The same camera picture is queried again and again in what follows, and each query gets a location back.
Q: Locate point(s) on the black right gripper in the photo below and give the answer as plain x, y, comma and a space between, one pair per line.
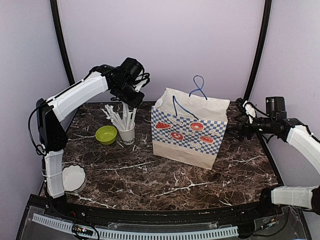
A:
242, 127

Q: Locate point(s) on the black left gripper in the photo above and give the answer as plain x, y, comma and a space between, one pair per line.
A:
135, 102

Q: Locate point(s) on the white straw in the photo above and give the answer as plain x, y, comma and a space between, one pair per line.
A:
132, 118
126, 117
114, 117

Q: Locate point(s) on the blue checkered paper bag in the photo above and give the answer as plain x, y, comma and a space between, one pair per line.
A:
188, 128

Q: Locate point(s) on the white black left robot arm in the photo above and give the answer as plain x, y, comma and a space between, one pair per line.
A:
124, 82

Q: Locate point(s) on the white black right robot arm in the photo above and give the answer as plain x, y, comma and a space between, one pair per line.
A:
274, 122

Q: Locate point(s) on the paper cup holding straws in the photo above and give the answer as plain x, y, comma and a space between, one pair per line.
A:
127, 136

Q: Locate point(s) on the green plastic bowl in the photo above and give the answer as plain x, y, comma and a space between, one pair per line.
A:
106, 135

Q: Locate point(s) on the white fluted ceramic dish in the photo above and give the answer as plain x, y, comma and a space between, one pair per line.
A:
74, 179

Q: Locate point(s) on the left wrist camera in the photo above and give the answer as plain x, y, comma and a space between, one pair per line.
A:
142, 80

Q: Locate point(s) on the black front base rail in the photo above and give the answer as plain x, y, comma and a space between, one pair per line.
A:
244, 214

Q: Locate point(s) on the white slotted cable duct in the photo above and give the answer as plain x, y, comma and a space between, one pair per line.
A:
86, 232

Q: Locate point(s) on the right black frame post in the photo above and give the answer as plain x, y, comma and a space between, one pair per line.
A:
259, 48

